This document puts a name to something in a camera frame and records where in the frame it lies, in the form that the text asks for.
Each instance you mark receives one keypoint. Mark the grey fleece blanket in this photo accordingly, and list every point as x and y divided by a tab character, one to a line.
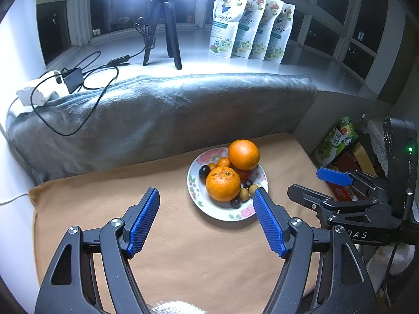
163	114

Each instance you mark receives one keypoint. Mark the black power adapter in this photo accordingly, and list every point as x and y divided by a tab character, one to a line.
73	80

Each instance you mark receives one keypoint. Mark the white window frame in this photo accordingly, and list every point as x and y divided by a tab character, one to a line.
327	9

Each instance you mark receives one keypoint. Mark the black tripod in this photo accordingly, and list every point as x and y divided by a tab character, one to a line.
173	39

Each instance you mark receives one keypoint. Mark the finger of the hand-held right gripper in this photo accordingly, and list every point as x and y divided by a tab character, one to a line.
360	222
334	176

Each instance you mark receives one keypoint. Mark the smooth orange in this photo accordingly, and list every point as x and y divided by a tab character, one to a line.
244	154

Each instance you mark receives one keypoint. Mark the small red-orange fruit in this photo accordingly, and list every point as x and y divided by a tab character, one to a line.
212	166

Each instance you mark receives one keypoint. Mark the green printed carton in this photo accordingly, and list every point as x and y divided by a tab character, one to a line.
334	144

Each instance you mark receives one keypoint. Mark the red box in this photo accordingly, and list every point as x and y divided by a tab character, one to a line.
343	170

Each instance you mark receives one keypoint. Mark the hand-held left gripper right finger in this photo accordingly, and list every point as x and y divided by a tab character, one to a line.
266	222

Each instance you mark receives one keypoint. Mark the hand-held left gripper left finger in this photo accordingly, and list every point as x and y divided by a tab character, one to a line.
144	222

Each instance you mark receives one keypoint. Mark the white fleece clothing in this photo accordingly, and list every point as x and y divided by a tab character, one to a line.
176	308

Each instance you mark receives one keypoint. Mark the wrinkled small tangerine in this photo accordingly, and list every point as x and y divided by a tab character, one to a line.
245	174

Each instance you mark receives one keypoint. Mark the white floral plate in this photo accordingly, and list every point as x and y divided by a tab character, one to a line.
216	211

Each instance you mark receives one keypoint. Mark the bumpy large orange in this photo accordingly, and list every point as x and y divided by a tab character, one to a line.
223	184

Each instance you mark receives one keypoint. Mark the brown longan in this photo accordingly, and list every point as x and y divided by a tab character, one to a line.
244	193
253	190

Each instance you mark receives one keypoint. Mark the white lace cloth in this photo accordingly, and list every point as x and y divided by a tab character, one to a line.
376	144

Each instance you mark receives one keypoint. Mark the brown cardboard box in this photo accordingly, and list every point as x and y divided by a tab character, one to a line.
361	157

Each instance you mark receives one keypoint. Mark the white power strip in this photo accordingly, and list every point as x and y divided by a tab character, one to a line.
49	83

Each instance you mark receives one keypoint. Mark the white floral refill pouch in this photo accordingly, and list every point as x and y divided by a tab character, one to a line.
226	23
271	29
284	36
253	23

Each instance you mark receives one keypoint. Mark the smooth small tangerine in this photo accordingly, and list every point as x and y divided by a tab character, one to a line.
224	162

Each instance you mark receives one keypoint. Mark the person's right forearm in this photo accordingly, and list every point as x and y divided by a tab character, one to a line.
404	258

